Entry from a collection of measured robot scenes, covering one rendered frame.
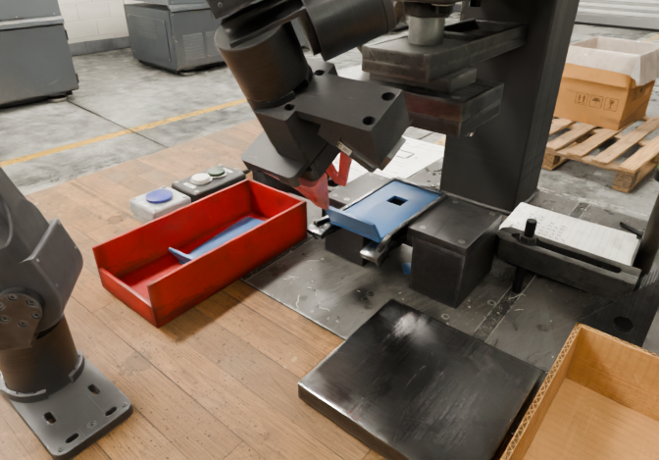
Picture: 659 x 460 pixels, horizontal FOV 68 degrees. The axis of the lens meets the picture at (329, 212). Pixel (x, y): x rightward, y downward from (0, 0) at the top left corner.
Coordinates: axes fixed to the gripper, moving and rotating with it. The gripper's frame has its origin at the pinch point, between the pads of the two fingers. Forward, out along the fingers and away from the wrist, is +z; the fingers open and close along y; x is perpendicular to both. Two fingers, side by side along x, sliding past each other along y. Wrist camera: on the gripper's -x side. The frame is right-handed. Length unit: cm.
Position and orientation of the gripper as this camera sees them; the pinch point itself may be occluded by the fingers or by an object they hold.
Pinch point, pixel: (329, 190)
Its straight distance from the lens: 50.4
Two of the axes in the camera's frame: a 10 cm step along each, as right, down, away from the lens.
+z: 3.0, 5.8, 7.6
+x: -7.7, -3.2, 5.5
